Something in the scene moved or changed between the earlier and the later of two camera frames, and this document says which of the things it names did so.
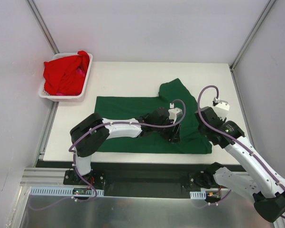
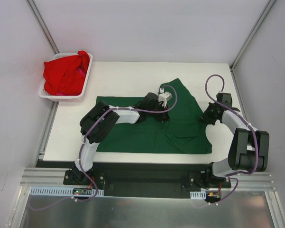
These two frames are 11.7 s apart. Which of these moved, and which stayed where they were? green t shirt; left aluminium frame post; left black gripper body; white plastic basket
Moved: left black gripper body
Stayed: left aluminium frame post; white plastic basket; green t shirt
